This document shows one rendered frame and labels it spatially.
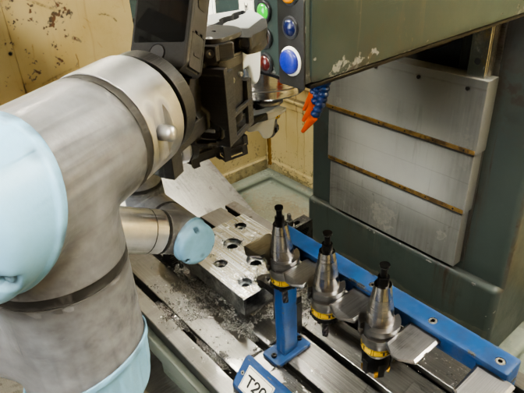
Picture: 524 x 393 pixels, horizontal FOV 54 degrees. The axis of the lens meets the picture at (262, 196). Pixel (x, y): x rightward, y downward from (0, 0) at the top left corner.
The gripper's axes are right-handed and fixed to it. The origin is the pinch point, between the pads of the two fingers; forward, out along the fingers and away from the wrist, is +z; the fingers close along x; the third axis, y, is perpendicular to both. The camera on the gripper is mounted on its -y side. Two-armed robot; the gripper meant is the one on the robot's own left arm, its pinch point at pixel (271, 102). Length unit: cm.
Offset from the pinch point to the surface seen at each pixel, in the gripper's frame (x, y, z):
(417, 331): 48, 20, -8
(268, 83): 6.9, -7.0, -4.7
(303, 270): 26.2, 19.8, -12.6
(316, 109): 19.0, -5.2, -3.1
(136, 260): -37, 51, -27
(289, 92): 7.8, -4.5, -0.8
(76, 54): -100, 7, -14
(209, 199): -80, 69, 17
